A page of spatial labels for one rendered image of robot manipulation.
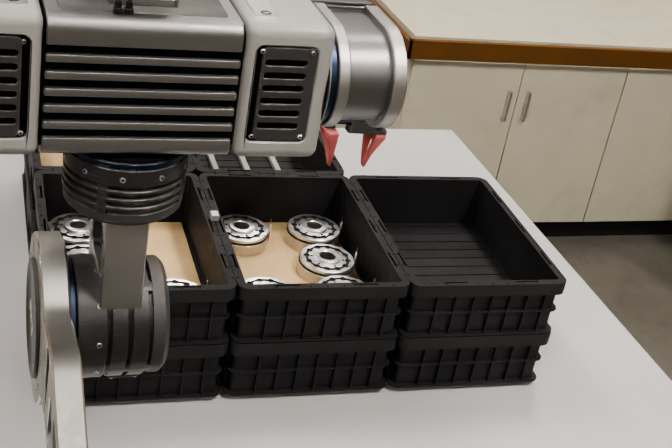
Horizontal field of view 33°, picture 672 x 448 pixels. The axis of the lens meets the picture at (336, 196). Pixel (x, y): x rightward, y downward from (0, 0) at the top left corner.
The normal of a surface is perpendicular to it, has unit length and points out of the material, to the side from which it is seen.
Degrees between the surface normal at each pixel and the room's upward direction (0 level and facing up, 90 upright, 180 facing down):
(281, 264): 0
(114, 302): 90
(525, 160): 90
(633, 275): 0
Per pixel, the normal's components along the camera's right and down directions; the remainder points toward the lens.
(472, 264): 0.16, -0.87
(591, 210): 0.30, 0.48
